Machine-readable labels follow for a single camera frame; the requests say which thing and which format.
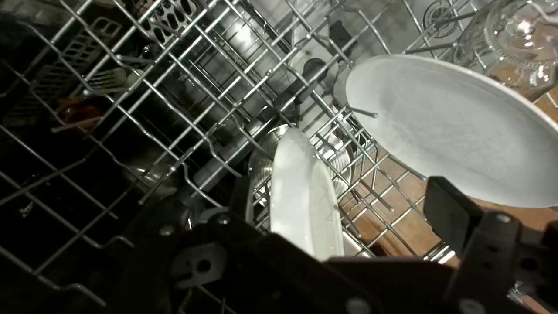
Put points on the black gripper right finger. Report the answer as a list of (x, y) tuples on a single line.
[(450, 213)]

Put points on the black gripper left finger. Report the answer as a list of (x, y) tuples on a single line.
[(241, 199)]

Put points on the white plate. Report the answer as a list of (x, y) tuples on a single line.
[(302, 198), (447, 121)]

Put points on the clear glass in rack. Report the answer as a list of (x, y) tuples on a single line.
[(520, 42)]

